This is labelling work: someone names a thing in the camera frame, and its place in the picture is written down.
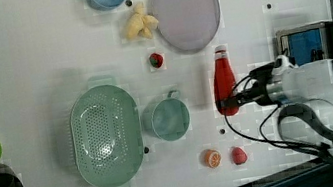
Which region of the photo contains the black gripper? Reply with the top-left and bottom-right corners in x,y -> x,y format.
215,63 -> 274,109

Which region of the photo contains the red ketchup bottle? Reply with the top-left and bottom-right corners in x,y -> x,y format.
214,45 -> 239,116

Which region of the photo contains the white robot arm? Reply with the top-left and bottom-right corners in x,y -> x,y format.
215,55 -> 333,164

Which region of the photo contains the green oval strainer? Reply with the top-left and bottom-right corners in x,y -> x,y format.
70,75 -> 144,187

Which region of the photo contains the red toy fruit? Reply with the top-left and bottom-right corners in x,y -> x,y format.
231,147 -> 248,165

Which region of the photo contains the orange slice toy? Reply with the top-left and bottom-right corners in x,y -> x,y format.
204,149 -> 222,168

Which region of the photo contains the black toaster oven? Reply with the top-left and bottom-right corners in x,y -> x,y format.
274,20 -> 333,133

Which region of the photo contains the green mug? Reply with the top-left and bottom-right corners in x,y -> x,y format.
141,89 -> 191,142

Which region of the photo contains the toy strawberry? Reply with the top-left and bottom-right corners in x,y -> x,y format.
149,53 -> 164,69

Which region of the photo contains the lilac round plate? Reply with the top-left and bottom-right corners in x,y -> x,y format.
151,0 -> 221,51

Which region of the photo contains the yellow banana bunch toy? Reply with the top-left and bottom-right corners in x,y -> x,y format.
125,2 -> 159,40

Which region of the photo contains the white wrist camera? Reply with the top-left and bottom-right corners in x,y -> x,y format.
272,55 -> 298,74

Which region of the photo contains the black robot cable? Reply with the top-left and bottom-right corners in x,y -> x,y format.
217,62 -> 333,167

